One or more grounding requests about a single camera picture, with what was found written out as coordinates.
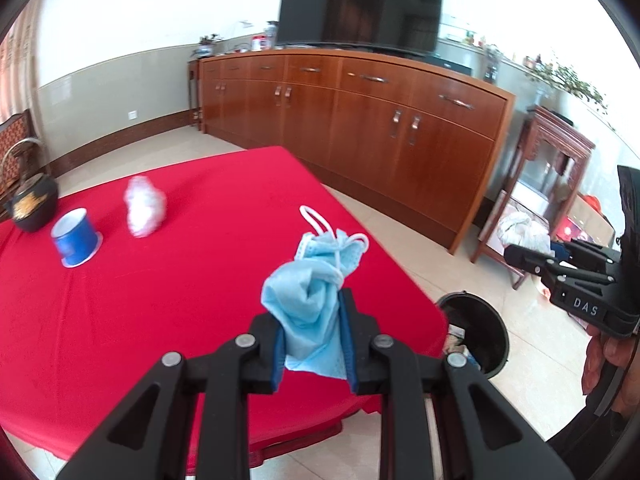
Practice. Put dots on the clear plastic bottle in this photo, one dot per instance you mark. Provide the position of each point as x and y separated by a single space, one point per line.
271 35

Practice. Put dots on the glass tank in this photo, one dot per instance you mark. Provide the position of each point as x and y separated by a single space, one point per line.
460 27

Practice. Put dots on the small blue cup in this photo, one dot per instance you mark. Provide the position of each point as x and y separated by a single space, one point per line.
75 240

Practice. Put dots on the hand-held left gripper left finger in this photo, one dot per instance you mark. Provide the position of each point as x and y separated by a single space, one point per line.
277 360

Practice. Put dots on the red cardboard box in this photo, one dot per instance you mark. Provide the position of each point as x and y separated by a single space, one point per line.
585 225

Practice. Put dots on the blue face mask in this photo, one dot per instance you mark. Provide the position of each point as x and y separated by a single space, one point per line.
310 305

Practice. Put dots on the person's right hand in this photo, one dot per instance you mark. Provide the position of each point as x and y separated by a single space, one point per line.
597 365

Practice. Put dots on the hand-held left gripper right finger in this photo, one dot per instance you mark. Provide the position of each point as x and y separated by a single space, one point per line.
348 345

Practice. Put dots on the carved wooden sofa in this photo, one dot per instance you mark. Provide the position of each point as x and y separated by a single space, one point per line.
15 130

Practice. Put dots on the red tablecloth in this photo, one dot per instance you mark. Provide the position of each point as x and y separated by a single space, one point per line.
175 310

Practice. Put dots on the crumpled white tissue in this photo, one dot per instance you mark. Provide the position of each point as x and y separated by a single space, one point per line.
145 207

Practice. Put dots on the black flat television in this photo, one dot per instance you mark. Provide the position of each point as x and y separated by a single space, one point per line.
360 5

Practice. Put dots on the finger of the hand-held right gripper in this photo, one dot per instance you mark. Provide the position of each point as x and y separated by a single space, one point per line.
530 259
590 257

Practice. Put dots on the white plastic bag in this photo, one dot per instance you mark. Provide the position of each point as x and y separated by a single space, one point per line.
522 232

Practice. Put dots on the brown wooden sideboard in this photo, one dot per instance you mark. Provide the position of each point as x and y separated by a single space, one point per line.
350 125

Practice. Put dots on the small potted plant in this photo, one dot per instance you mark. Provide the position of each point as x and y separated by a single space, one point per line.
207 47

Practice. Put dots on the carved wooden stand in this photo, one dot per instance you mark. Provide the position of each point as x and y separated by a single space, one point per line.
555 135

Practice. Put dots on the black set-top box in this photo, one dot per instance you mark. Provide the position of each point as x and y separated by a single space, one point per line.
445 64

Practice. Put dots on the leafy plant in vase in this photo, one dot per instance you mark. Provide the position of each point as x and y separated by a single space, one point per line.
565 75

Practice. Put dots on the pink patterned curtain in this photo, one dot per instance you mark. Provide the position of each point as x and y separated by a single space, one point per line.
17 70

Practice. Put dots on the person's dark clothing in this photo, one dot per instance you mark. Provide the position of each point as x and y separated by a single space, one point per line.
585 445

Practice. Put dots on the black trash bin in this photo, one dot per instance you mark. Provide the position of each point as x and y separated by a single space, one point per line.
480 320

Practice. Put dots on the narrow wooden side table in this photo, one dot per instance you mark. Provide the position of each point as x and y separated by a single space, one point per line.
194 90

